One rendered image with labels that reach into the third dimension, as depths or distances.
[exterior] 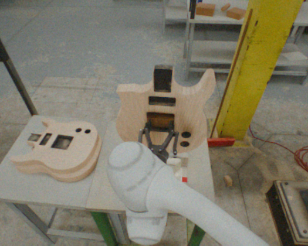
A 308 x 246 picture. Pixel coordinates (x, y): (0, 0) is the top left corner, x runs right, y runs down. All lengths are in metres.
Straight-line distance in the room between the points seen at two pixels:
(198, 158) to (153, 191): 0.86
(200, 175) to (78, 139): 0.70
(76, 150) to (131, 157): 0.88
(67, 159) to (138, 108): 0.60
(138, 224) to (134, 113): 0.40
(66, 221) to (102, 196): 1.08
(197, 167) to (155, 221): 0.71
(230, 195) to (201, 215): 1.85
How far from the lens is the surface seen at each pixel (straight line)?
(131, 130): 0.89
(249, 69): 2.09
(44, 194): 1.31
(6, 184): 1.44
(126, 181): 0.45
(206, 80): 0.72
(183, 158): 1.18
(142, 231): 0.58
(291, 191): 2.18
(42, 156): 1.34
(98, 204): 1.17
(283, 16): 1.95
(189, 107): 0.78
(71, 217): 2.23
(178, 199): 0.46
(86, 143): 1.31
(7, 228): 2.42
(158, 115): 0.83
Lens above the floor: 1.97
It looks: 46 degrees down
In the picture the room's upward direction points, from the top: straight up
